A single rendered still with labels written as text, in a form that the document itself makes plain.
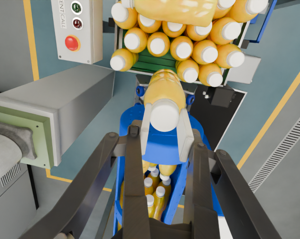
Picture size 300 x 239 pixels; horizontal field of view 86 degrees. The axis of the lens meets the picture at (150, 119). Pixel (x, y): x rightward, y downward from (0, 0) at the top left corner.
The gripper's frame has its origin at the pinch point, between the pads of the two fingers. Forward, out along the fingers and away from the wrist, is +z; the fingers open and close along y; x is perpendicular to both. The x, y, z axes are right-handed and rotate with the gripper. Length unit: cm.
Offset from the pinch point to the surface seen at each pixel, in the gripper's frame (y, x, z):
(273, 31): 86, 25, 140
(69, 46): -27.0, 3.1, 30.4
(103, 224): -30, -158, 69
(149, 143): -0.9, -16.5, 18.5
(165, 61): 0, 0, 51
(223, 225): 48, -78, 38
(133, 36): -9.7, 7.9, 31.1
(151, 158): 0.2, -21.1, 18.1
